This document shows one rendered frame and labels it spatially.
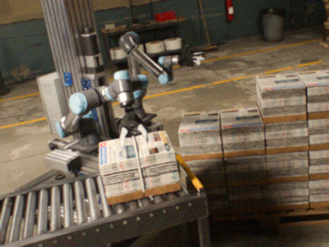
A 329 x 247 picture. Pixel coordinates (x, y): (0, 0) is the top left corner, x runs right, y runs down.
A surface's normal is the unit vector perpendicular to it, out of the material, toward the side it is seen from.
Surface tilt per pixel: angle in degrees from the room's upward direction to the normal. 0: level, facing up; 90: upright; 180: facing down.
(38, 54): 90
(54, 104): 90
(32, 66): 90
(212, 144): 90
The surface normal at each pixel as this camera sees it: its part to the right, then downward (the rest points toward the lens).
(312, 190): -0.08, 0.33
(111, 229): 0.29, 0.28
